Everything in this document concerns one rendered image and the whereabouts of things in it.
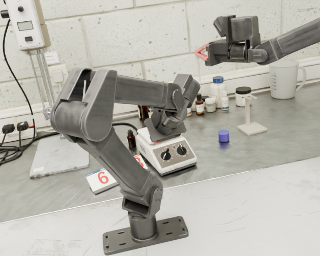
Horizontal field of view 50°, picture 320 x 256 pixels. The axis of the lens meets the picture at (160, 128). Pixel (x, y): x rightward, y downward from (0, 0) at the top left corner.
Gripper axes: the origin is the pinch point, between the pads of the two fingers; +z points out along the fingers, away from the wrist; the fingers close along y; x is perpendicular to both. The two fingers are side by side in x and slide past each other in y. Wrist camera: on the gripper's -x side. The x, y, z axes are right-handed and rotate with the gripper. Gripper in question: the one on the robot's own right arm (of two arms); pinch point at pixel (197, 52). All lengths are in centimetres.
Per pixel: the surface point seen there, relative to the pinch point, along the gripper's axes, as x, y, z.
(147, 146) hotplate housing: 25.8, 22.2, 5.4
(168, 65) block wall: 10.6, -22.2, 37.8
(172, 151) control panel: 27.5, 18.5, -1.9
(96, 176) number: 30, 40, 10
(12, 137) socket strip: 28, 43, 68
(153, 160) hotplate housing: 28.8, 24.3, 0.8
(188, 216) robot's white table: 34, 34, -22
